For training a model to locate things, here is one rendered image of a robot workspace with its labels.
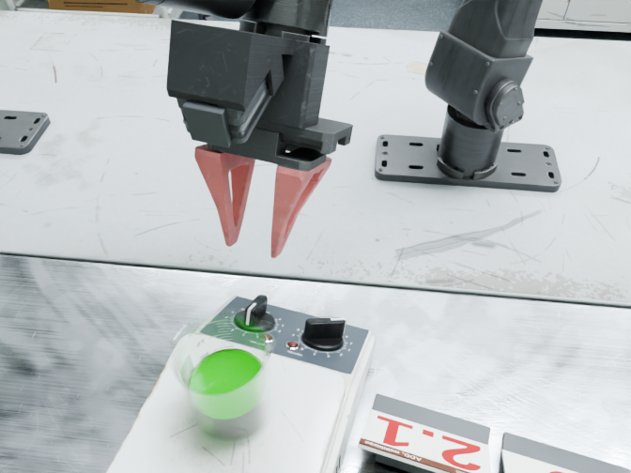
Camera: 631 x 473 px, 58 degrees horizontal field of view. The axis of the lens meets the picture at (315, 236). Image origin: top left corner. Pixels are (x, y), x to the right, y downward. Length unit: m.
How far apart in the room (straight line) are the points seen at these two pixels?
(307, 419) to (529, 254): 0.31
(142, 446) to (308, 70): 0.24
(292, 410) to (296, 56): 0.22
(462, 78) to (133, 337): 0.37
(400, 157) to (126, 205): 0.30
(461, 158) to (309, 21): 0.30
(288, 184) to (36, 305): 0.30
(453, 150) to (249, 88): 0.37
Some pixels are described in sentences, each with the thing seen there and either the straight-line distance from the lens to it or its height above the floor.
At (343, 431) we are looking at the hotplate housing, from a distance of 0.39.
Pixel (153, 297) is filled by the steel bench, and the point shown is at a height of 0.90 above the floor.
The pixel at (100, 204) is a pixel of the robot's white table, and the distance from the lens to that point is 0.65.
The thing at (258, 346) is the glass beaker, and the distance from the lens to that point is 0.34.
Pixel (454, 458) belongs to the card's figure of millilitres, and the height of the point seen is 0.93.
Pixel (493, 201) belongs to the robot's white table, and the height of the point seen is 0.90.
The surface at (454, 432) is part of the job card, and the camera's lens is 0.47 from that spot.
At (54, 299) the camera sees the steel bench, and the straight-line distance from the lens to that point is 0.58.
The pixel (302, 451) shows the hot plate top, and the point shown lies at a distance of 0.36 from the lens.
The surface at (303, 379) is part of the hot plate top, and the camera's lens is 0.38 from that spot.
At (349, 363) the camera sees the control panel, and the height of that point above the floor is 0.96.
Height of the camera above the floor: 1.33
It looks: 48 degrees down
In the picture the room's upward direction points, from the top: 1 degrees counter-clockwise
